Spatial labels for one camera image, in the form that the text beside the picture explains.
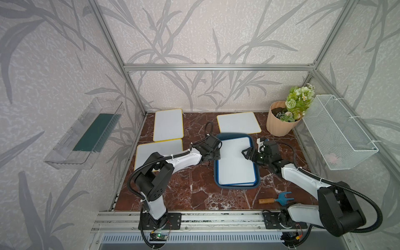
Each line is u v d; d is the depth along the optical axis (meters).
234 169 0.89
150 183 0.46
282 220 0.67
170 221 0.73
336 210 0.41
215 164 0.91
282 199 0.80
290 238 0.76
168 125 1.12
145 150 1.04
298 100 0.88
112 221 0.75
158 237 0.71
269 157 0.68
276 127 0.97
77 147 0.63
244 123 1.16
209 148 0.71
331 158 0.73
